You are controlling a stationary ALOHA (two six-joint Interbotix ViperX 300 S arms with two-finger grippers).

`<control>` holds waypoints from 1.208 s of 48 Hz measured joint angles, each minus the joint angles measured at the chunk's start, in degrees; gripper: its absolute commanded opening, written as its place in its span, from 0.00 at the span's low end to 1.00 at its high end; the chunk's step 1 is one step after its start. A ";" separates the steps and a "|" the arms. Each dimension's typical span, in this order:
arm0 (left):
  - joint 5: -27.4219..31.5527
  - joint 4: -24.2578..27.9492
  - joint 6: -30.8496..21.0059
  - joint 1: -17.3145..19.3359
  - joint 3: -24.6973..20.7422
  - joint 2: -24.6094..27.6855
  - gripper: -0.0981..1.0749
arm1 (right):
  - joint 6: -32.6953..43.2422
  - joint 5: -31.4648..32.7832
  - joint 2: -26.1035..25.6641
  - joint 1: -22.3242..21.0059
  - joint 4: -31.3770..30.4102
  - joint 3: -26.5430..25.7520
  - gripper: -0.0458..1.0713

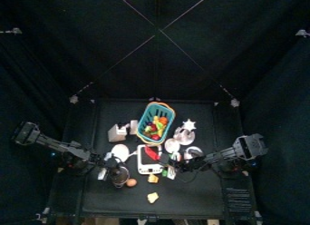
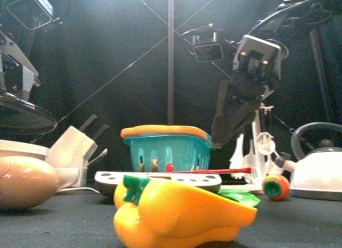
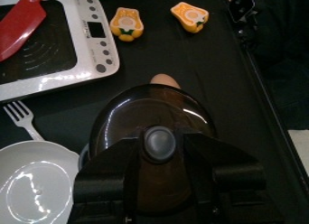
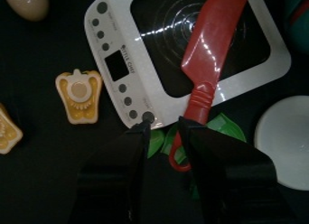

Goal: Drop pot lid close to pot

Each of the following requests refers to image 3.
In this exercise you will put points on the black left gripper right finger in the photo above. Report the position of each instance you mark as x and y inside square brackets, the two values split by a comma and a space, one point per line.
[224, 170]

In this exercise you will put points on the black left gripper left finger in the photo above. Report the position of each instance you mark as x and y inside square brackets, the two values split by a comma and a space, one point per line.
[101, 179]

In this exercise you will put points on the dark transparent pot lid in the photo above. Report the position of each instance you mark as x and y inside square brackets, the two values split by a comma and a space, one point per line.
[132, 113]

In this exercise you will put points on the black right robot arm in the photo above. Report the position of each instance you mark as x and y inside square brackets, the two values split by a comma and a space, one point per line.
[256, 20]

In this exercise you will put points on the white plate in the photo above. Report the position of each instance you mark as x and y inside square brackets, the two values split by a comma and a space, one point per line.
[36, 182]

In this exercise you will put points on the white plastic fork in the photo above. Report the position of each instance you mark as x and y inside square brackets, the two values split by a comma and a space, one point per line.
[21, 117]

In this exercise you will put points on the tan toy egg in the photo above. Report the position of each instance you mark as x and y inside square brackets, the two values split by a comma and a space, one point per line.
[164, 80]

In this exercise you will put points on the white toy induction cooktop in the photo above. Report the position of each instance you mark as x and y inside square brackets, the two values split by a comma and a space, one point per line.
[60, 50]

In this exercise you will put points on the yellow toy pepper half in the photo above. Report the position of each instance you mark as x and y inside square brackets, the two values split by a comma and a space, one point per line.
[190, 16]
[125, 23]

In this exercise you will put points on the red toy knife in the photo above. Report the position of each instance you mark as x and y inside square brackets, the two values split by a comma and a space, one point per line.
[17, 26]

